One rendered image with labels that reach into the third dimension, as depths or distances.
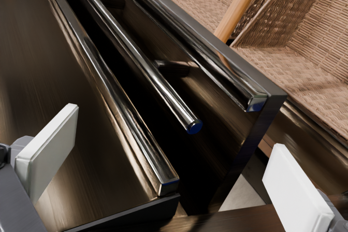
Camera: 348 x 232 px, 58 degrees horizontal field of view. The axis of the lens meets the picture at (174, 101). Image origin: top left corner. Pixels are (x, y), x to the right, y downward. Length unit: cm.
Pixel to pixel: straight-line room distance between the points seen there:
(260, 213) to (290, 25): 92
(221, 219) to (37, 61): 30
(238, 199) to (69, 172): 36
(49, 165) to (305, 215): 13
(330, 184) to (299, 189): 48
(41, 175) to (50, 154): 1
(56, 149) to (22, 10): 45
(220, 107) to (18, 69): 26
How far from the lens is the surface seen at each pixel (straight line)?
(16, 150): 17
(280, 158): 21
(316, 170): 67
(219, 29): 63
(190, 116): 26
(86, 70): 44
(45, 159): 17
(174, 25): 35
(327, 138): 76
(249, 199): 58
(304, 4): 125
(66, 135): 19
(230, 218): 37
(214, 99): 32
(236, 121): 30
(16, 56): 47
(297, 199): 18
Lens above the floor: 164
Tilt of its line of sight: 40 degrees down
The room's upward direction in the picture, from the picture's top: 81 degrees counter-clockwise
